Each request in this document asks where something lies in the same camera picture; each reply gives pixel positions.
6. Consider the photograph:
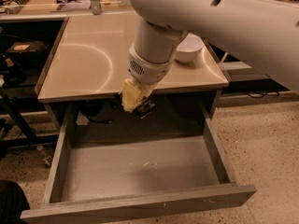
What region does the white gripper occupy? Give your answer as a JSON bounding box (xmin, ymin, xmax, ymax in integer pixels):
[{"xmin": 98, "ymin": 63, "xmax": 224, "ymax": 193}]
[{"xmin": 121, "ymin": 42, "xmax": 173, "ymax": 113}]

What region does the black rxbar chocolate wrapper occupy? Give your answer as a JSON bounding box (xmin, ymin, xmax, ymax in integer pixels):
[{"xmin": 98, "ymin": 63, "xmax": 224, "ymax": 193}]
[{"xmin": 134, "ymin": 99, "xmax": 156, "ymax": 119}]

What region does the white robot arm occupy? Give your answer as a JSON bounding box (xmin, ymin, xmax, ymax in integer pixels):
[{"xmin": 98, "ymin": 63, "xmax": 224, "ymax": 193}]
[{"xmin": 122, "ymin": 0, "xmax": 299, "ymax": 112}]

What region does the grey wooden open drawer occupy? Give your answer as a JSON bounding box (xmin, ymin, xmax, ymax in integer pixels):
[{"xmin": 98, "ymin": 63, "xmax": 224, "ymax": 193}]
[{"xmin": 21, "ymin": 101, "xmax": 256, "ymax": 224}]

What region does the white ceramic bowl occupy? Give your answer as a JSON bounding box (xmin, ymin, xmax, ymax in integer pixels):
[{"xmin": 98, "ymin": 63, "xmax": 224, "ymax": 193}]
[{"xmin": 175, "ymin": 34, "xmax": 204, "ymax": 63}]

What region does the black box with label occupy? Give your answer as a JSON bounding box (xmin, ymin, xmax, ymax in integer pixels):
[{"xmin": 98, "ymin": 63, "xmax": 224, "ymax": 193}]
[{"xmin": 5, "ymin": 41, "xmax": 48, "ymax": 69}]

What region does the black stand left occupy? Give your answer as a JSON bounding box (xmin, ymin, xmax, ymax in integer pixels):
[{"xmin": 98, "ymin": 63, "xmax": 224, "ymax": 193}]
[{"xmin": 0, "ymin": 90, "xmax": 58, "ymax": 147}]

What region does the black round object bottom left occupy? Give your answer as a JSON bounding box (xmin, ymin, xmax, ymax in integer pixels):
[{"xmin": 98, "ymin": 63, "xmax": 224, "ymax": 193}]
[{"xmin": 0, "ymin": 180, "xmax": 30, "ymax": 224}]

